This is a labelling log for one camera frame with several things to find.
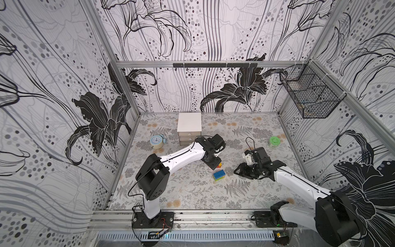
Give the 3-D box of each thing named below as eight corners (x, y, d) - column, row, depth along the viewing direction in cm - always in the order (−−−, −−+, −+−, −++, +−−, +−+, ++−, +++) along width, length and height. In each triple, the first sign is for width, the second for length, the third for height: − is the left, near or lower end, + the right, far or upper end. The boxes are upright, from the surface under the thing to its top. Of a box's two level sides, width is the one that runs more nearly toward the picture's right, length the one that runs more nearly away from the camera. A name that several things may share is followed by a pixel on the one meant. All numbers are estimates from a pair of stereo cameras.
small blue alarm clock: (150, 149, 101) (148, 145, 97) (153, 138, 106) (151, 134, 103) (164, 148, 101) (163, 145, 97) (166, 138, 106) (165, 134, 103)
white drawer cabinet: (179, 145, 103) (176, 132, 92) (181, 126, 114) (178, 112, 102) (201, 145, 103) (201, 132, 91) (201, 126, 114) (201, 112, 102)
